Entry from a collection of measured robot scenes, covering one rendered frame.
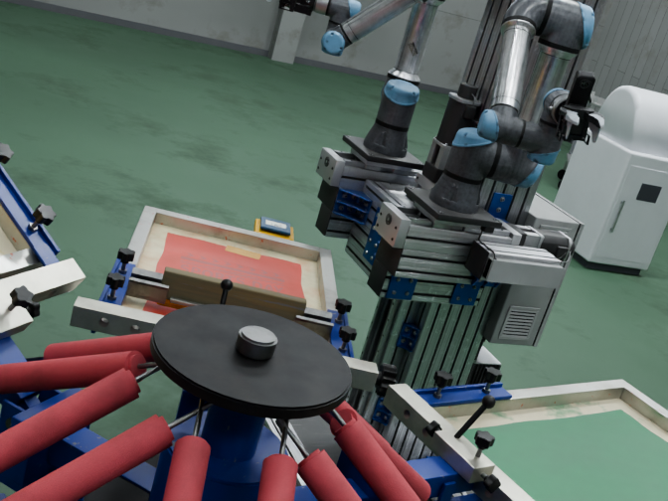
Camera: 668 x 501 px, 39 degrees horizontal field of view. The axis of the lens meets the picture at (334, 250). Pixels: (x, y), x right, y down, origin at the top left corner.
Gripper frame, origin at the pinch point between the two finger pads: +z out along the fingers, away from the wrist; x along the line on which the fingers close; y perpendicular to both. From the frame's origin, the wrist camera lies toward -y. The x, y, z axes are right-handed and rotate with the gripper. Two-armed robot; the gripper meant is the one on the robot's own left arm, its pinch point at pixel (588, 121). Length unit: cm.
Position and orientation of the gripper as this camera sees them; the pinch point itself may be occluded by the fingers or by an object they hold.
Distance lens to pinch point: 221.2
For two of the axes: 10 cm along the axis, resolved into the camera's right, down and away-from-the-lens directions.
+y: -1.3, 9.3, 3.4
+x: -9.9, -1.4, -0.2
